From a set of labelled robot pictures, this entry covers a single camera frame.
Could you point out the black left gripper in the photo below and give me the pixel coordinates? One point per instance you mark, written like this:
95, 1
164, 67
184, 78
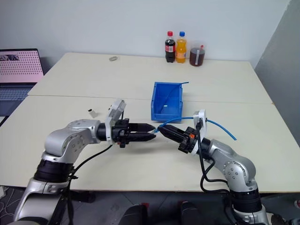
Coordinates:
122, 133

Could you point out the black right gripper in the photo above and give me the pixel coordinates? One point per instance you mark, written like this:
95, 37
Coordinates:
188, 141

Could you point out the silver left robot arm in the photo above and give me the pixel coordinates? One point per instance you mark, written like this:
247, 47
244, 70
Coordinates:
70, 138

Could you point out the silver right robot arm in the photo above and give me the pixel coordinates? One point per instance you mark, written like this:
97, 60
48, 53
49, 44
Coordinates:
236, 168

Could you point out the blue plastic bin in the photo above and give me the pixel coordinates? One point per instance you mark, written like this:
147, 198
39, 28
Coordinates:
155, 103

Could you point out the small silver adapter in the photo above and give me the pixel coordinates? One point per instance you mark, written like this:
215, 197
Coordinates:
93, 113

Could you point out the small grey oval object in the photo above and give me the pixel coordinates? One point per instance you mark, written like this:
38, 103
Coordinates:
113, 58

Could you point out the jar of brown liquid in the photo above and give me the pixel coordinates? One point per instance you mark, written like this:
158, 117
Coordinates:
197, 57

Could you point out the dark rounded shape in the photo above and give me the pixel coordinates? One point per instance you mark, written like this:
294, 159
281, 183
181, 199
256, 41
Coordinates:
136, 214
191, 213

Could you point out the cola bottle red cap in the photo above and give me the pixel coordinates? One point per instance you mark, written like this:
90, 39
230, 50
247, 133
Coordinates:
170, 50

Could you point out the orange soda bottle blue cap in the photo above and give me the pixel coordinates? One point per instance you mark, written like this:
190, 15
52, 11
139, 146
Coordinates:
181, 50

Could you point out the open laptop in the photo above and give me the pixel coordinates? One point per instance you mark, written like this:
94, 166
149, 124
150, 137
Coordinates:
18, 68

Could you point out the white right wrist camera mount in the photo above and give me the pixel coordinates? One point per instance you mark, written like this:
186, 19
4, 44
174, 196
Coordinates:
202, 117

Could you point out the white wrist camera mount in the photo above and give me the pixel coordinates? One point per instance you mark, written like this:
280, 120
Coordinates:
202, 117
114, 110

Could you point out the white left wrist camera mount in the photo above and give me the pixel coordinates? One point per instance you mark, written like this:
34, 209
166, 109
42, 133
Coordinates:
114, 110

